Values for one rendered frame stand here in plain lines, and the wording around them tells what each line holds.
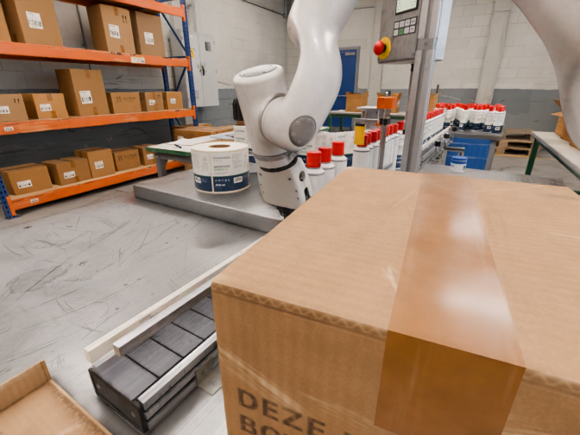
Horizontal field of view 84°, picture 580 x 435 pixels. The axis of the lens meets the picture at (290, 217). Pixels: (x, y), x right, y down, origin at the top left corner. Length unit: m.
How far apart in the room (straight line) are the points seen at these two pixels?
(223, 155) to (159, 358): 0.74
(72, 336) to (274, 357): 0.53
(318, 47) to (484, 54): 8.10
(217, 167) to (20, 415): 0.79
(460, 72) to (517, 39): 1.09
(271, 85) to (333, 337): 0.43
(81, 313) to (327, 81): 0.59
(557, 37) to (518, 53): 7.94
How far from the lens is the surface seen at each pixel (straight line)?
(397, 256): 0.21
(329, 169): 0.77
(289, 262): 0.19
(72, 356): 0.64
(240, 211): 0.96
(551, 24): 0.65
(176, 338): 0.52
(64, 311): 0.75
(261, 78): 0.52
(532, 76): 8.60
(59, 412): 0.56
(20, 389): 0.60
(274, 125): 0.48
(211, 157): 1.10
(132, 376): 0.49
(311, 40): 0.52
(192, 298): 0.45
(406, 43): 1.03
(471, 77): 8.55
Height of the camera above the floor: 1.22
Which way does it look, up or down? 22 degrees down
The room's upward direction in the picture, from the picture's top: straight up
